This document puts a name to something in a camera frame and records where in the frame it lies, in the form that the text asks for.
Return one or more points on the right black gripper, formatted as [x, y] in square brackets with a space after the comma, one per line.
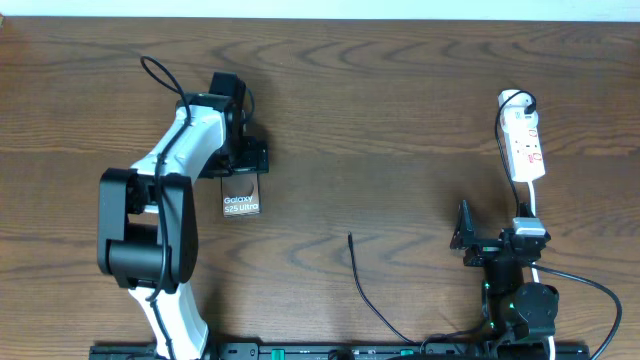
[482, 250]

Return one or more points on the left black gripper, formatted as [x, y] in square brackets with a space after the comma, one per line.
[256, 161]

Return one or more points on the Galaxy S25 Ultra smartphone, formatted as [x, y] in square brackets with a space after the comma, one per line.
[240, 195]

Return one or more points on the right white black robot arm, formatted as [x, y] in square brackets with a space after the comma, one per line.
[517, 313]

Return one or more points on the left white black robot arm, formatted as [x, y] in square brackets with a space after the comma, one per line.
[147, 229]

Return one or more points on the white power strip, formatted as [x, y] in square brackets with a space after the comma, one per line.
[518, 121]

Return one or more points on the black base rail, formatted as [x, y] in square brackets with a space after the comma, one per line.
[253, 351]

